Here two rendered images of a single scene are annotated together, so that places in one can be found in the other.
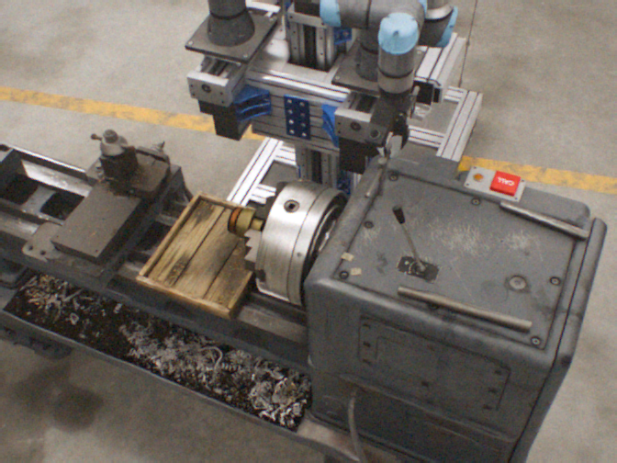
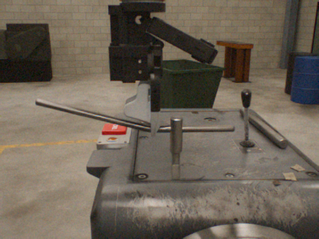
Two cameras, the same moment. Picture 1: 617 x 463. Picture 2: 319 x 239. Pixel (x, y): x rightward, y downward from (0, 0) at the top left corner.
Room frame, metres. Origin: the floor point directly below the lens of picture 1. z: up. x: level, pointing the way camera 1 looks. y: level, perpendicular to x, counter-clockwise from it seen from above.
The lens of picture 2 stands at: (1.45, 0.25, 1.52)
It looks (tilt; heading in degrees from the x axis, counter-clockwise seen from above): 17 degrees down; 241
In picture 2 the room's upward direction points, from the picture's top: straight up
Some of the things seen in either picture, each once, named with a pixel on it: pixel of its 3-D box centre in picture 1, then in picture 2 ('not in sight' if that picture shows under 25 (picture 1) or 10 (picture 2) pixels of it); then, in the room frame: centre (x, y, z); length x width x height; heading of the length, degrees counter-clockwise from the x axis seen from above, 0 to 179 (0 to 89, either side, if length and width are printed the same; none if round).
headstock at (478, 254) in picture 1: (450, 289); (194, 206); (1.01, -0.35, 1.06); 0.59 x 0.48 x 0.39; 62
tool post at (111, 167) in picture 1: (118, 160); not in sight; (1.54, 0.52, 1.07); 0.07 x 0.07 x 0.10; 62
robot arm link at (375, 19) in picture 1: (398, 15); not in sight; (1.32, -0.23, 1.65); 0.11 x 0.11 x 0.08; 71
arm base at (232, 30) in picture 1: (229, 17); not in sight; (1.98, 0.19, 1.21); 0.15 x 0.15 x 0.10
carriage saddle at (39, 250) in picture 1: (105, 210); not in sight; (1.50, 0.61, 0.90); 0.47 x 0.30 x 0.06; 152
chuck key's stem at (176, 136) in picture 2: (381, 177); (175, 148); (1.17, -0.19, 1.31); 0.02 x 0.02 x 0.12; 62
